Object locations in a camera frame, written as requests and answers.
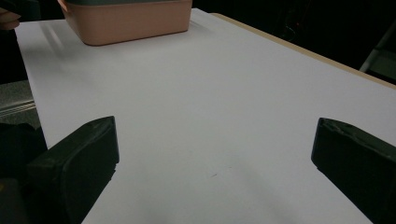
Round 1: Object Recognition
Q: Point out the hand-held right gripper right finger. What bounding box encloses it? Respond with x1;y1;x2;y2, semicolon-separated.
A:
311;117;396;224

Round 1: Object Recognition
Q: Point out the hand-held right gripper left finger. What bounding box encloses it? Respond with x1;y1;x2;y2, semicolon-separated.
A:
26;116;120;224

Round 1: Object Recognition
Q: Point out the pink plastic basket grey rim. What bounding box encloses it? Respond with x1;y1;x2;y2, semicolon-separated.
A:
57;0;193;47

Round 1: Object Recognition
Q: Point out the white table cover sheet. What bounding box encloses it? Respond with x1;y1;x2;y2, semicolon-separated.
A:
14;7;396;224

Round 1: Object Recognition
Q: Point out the metal floor rail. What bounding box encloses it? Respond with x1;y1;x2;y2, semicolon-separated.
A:
0;98;36;119

